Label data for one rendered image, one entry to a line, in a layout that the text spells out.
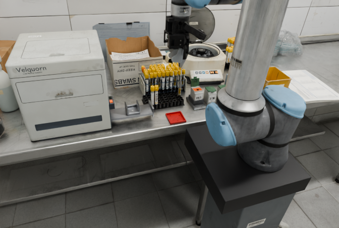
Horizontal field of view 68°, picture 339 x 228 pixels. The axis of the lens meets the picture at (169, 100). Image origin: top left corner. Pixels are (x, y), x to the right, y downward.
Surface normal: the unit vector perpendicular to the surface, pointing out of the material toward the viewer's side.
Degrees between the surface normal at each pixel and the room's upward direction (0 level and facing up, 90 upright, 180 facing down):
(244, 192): 3
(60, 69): 89
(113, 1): 90
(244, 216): 90
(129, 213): 0
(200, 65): 90
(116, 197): 0
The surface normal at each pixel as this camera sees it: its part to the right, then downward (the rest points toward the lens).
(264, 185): 0.07, -0.80
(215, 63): 0.16, 0.55
